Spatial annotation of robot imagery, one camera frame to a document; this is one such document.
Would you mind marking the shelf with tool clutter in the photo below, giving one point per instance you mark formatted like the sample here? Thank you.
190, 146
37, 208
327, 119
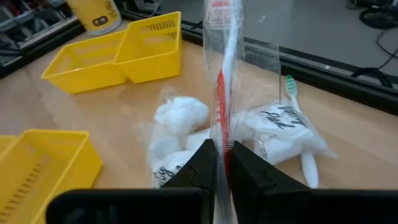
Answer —
18, 18

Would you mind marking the bag of white cotton balls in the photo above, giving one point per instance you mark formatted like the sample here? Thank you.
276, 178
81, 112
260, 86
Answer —
182, 113

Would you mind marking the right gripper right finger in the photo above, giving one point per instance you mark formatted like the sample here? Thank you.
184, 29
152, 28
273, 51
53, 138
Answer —
248, 180

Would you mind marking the red white bagged toothbrush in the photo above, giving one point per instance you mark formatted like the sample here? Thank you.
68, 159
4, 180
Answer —
222, 102

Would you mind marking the bag of white cotton pads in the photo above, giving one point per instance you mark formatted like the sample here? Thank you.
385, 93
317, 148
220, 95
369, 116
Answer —
280, 133

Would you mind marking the yellow wipes canister white lid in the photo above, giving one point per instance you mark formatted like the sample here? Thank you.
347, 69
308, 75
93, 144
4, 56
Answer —
93, 15

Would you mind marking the green white bagged toothbrush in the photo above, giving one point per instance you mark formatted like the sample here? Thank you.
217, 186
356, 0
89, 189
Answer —
310, 171

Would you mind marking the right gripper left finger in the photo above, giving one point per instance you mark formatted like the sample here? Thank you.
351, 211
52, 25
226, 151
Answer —
199, 174

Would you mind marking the yellow slotted plastic basket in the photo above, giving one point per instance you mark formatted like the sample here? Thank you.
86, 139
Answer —
90, 77
155, 65
71, 161
6, 143

